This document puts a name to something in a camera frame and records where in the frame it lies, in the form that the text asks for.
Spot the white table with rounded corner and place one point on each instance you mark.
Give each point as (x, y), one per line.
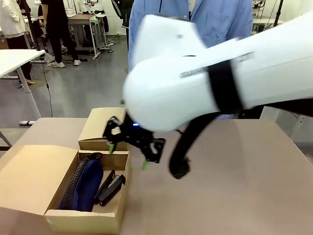
(300, 127)

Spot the white table with white legs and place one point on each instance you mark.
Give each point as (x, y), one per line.
(14, 60)

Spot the navy CAMPUS pencil case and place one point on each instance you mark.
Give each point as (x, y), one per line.
(83, 183)

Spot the person in white jacket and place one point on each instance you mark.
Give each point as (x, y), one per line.
(11, 17)

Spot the person in blue shirt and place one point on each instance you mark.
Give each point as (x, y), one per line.
(220, 27)

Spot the black stapler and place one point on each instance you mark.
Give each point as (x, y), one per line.
(110, 188)

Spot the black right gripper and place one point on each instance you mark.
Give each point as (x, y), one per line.
(134, 134)

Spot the black tripod pole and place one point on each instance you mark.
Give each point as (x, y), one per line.
(33, 27)
(278, 12)

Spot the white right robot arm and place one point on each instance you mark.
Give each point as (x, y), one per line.
(171, 85)

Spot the grey table with brown top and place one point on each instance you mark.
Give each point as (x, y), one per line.
(83, 18)

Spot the person in black clothes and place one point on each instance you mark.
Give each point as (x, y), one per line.
(57, 27)

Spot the brown cardboard box with lid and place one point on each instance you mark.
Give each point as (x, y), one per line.
(31, 176)
(95, 124)

